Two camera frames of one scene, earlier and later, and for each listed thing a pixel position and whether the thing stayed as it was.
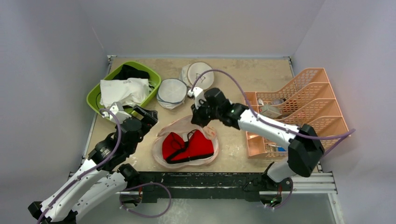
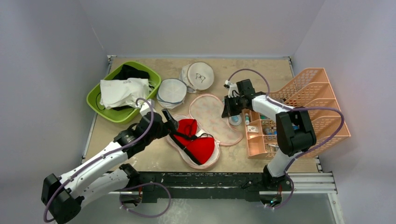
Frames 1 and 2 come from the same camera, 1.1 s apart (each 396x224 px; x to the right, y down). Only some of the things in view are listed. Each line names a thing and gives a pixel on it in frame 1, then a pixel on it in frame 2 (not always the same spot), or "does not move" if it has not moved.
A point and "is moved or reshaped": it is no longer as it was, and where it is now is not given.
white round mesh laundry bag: [171, 93] does not move
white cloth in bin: [129, 91] does not move
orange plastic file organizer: [310, 101] does not move
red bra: [175, 150] is moved or reshaped
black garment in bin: [130, 72] does not move
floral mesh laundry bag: [181, 127] to [206, 110]
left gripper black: [150, 118] to [172, 123]
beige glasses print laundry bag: [189, 72] does not move
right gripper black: [200, 114] to [229, 106]
